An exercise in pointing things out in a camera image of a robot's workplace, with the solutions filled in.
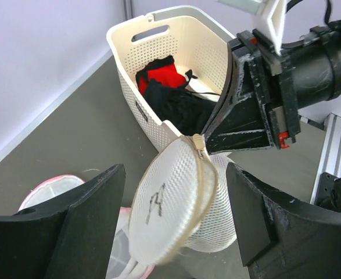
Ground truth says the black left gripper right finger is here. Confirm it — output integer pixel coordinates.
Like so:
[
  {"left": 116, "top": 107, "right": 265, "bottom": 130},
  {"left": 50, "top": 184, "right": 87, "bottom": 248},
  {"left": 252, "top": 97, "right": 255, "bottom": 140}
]
[{"left": 226, "top": 163, "right": 341, "bottom": 278}]

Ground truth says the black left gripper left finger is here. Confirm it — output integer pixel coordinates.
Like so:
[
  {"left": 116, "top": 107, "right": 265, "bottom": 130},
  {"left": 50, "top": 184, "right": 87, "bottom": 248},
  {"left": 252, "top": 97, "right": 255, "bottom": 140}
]
[{"left": 0, "top": 164, "right": 125, "bottom": 278}]

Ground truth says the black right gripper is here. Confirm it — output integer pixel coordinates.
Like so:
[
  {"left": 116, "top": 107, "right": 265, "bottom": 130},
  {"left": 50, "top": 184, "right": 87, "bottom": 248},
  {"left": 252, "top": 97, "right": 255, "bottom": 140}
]
[{"left": 202, "top": 29, "right": 300, "bottom": 153}]

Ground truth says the white mesh laundry bag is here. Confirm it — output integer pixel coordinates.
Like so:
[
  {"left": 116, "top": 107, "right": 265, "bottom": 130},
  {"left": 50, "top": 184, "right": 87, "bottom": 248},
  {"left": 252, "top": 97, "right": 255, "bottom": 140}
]
[{"left": 128, "top": 134, "right": 237, "bottom": 265}]

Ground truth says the pink-trimmed mesh laundry bag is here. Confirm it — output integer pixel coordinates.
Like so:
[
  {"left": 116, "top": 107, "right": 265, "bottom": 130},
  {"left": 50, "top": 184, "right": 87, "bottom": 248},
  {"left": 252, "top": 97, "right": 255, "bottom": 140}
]
[{"left": 19, "top": 174, "right": 154, "bottom": 278}]

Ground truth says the white plastic laundry basket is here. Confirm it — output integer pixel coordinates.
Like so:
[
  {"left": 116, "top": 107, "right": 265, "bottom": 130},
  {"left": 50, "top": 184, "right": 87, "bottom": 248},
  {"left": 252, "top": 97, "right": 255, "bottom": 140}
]
[{"left": 106, "top": 5, "right": 234, "bottom": 151}]

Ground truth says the black clothing in basket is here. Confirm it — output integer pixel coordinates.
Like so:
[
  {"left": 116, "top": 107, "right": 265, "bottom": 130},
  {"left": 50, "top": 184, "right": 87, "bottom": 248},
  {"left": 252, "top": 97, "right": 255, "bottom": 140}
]
[{"left": 141, "top": 55, "right": 216, "bottom": 136}]

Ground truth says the red clothing in basket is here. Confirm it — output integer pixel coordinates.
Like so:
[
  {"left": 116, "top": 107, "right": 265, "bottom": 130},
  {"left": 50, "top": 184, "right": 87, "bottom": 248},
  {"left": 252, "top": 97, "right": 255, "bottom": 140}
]
[{"left": 135, "top": 63, "right": 186, "bottom": 95}]

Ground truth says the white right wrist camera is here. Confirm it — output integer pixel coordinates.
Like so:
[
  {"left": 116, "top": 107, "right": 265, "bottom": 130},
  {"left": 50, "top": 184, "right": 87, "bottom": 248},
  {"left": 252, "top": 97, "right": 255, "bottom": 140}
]
[{"left": 216, "top": 0, "right": 289, "bottom": 56}]

